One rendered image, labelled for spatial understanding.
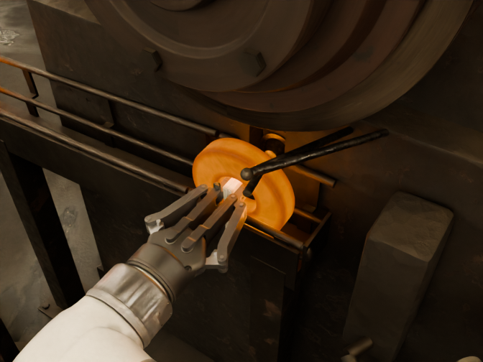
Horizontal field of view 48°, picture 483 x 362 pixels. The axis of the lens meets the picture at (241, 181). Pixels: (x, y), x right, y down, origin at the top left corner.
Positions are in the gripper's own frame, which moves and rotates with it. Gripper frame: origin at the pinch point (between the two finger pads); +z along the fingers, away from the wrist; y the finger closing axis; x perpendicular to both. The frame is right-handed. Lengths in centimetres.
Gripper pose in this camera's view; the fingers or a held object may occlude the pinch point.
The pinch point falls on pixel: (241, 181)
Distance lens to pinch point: 75.7
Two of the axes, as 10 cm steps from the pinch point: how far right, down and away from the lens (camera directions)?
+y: 8.3, 3.8, -4.0
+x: -0.3, -6.9, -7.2
